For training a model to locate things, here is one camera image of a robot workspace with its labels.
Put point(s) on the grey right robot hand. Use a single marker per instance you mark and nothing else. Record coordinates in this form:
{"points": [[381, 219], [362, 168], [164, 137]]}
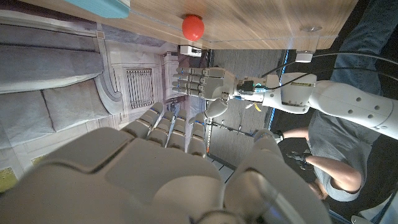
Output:
{"points": [[140, 180]]}

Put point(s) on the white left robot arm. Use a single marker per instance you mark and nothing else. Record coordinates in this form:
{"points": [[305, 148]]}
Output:
{"points": [[342, 99]]}

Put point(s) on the metal rail with hooks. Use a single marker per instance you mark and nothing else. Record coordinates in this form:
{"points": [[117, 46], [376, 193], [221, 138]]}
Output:
{"points": [[230, 127]]}

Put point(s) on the teal plastic case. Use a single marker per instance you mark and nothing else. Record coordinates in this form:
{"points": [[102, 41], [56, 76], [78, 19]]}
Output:
{"points": [[99, 7]]}

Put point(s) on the white round device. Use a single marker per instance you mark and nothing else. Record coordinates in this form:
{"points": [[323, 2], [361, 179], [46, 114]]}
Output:
{"points": [[304, 57]]}

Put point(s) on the red ball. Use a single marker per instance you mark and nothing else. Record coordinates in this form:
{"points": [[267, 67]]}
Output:
{"points": [[193, 28]]}

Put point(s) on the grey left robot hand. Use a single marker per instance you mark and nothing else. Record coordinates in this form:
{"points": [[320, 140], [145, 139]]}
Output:
{"points": [[214, 82]]}

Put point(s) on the white power strip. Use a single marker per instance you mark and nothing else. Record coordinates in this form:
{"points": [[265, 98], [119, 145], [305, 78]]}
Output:
{"points": [[188, 50]]}

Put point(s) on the printed living room backdrop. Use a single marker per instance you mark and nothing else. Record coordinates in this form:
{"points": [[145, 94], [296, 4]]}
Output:
{"points": [[62, 62]]}

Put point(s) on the person in grey shirt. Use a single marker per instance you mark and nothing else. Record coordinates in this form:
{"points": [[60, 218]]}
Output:
{"points": [[342, 143]]}

